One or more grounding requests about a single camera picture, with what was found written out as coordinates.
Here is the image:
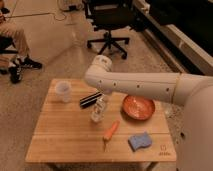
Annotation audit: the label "clear plastic bottle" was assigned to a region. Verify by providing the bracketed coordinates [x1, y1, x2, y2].
[91, 95, 109, 123]

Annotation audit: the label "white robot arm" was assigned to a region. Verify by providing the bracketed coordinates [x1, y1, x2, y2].
[84, 55, 213, 171]

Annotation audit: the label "black striped rectangular block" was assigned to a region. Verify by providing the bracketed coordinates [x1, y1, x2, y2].
[79, 92, 101, 109]

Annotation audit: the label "orange red bowl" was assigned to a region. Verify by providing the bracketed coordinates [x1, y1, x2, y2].
[122, 95, 155, 121]

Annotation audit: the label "wooden table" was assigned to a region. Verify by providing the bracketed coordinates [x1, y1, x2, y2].
[25, 79, 176, 164]

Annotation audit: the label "orange toy carrot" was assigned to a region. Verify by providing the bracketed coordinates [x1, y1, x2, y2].
[103, 121, 120, 146]

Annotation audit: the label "blue sponge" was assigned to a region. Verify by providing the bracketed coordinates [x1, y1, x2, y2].
[128, 132, 152, 151]

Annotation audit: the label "black office chair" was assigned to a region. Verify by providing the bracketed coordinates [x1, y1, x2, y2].
[82, 0, 134, 59]

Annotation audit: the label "black sneaker right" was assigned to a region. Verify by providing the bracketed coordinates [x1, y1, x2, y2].
[18, 56, 43, 69]

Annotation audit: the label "black sneaker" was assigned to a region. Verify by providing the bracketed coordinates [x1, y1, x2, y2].
[9, 65, 22, 84]
[18, 56, 43, 69]

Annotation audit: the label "black sneaker left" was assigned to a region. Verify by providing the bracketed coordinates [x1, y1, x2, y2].
[9, 65, 22, 84]

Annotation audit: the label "dark desk with white edge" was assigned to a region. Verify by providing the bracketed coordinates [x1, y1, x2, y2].
[133, 0, 213, 76]

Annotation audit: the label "seated person legs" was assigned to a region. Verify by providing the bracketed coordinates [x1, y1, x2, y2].
[0, 6, 31, 58]

